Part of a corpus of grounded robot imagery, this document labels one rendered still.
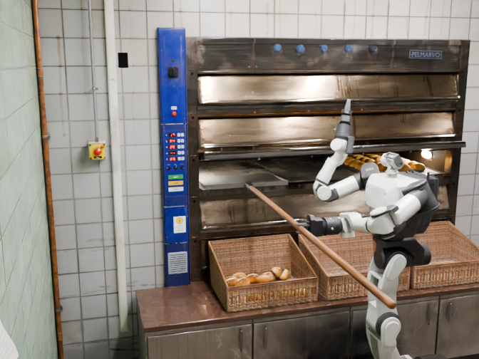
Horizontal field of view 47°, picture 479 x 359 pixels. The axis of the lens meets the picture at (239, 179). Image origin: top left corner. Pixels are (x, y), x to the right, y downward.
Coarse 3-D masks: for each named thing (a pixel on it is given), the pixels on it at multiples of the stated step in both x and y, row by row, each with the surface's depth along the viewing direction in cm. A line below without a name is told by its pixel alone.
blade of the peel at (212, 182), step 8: (216, 176) 383; (224, 176) 383; (232, 176) 383; (240, 176) 384; (248, 176) 384; (256, 176) 384; (264, 176) 384; (272, 176) 384; (200, 184) 359; (208, 184) 358; (216, 184) 348; (224, 184) 349; (232, 184) 351; (240, 184) 352; (256, 184) 355; (264, 184) 356; (272, 184) 358; (280, 184) 359
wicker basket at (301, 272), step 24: (240, 240) 356; (264, 240) 361; (288, 240) 365; (216, 264) 331; (240, 264) 356; (264, 264) 359; (288, 264) 364; (216, 288) 337; (240, 288) 312; (264, 288) 317; (288, 288) 320; (312, 288) 325
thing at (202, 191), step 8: (432, 176) 388; (440, 176) 390; (448, 176) 392; (288, 184) 361; (296, 184) 362; (304, 184) 364; (312, 184) 365; (328, 184) 368; (200, 192) 346; (208, 192) 347; (216, 192) 349; (224, 192) 350; (232, 192) 352; (240, 192) 353; (248, 192) 354
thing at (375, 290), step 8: (256, 192) 330; (264, 200) 313; (272, 208) 300; (288, 216) 280; (304, 232) 256; (312, 240) 246; (320, 248) 238; (328, 248) 234; (336, 256) 224; (344, 264) 216; (352, 272) 209; (360, 280) 203; (368, 280) 201; (368, 288) 197; (376, 288) 194; (376, 296) 191; (384, 296) 188; (392, 304) 183
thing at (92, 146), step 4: (88, 144) 315; (92, 144) 316; (96, 144) 316; (100, 144) 317; (104, 144) 317; (88, 148) 316; (92, 148) 316; (96, 148) 317; (100, 148) 317; (104, 148) 318; (88, 152) 316; (92, 152) 317; (104, 152) 318; (88, 156) 317; (92, 156) 317; (96, 156) 318; (100, 156) 318; (104, 156) 319
